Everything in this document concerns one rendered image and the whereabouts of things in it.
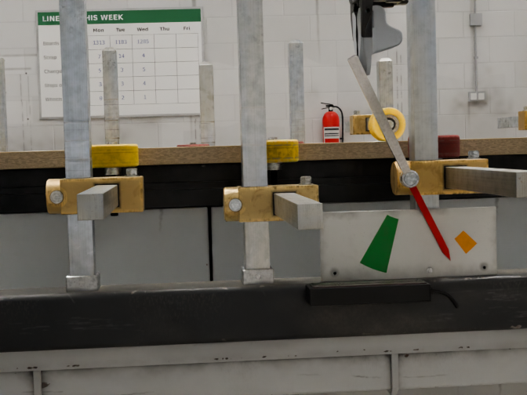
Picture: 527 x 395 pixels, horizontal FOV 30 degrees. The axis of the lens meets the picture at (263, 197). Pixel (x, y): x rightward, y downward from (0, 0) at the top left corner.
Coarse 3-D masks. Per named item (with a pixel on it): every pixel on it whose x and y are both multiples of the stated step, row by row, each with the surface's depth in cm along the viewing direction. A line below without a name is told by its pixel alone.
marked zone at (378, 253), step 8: (384, 224) 142; (392, 224) 142; (384, 232) 142; (392, 232) 142; (376, 240) 142; (384, 240) 142; (392, 240) 142; (368, 248) 142; (376, 248) 142; (384, 248) 142; (368, 256) 142; (376, 256) 142; (384, 256) 142; (368, 264) 142; (376, 264) 142; (384, 264) 142; (384, 272) 142
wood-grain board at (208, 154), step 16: (304, 144) 159; (320, 144) 159; (336, 144) 159; (352, 144) 159; (368, 144) 160; (384, 144) 160; (400, 144) 160; (464, 144) 161; (480, 144) 161; (496, 144) 161; (512, 144) 162; (0, 160) 155; (16, 160) 155; (32, 160) 155; (48, 160) 155; (64, 160) 155; (144, 160) 157; (160, 160) 157; (176, 160) 157; (192, 160) 157; (208, 160) 157; (224, 160) 158; (240, 160) 158; (304, 160) 159; (320, 160) 159
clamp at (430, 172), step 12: (396, 168) 142; (420, 168) 142; (432, 168) 142; (444, 168) 142; (396, 180) 143; (420, 180) 142; (432, 180) 142; (444, 180) 142; (396, 192) 143; (408, 192) 143; (420, 192) 142; (432, 192) 142; (444, 192) 142; (456, 192) 143; (468, 192) 143
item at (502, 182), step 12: (456, 168) 136; (468, 168) 133; (480, 168) 132; (456, 180) 136; (468, 180) 131; (480, 180) 126; (492, 180) 121; (504, 180) 117; (516, 180) 113; (480, 192) 126; (492, 192) 121; (504, 192) 117; (516, 192) 113
